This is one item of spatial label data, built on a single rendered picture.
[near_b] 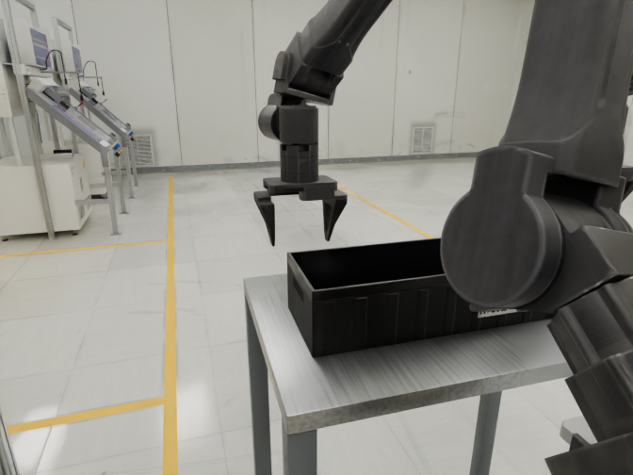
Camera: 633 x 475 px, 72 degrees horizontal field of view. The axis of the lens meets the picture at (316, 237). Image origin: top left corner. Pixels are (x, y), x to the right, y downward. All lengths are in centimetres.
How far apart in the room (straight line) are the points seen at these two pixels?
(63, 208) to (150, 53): 349
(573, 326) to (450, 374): 43
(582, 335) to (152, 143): 703
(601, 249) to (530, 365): 50
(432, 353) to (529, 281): 47
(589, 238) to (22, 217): 426
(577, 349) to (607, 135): 13
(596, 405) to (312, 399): 41
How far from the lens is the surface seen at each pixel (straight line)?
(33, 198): 430
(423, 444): 176
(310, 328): 68
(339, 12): 58
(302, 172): 64
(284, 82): 63
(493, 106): 915
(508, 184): 28
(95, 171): 565
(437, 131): 851
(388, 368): 68
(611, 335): 27
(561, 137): 30
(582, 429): 51
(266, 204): 63
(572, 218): 30
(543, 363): 77
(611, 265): 27
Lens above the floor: 119
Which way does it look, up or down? 18 degrees down
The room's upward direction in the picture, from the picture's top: straight up
